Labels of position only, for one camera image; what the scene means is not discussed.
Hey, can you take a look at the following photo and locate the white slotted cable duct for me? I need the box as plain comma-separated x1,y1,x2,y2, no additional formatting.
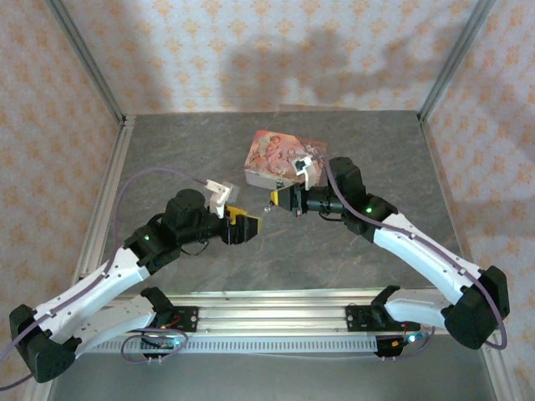
89,335,380,356

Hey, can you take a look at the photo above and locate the aluminium lower frame bar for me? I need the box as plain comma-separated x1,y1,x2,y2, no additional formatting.
478,344,518,401
23,373,58,401

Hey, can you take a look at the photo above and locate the aluminium table side rail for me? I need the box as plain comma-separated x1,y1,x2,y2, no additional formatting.
74,115,137,293
417,111,482,268

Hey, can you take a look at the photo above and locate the pink printed box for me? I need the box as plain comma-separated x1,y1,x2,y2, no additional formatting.
244,129,329,190

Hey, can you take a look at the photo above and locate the aluminium frame post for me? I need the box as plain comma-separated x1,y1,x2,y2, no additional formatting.
417,0,498,122
43,0,127,124

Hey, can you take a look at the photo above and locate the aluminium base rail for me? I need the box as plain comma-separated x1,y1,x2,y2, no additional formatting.
79,287,444,338

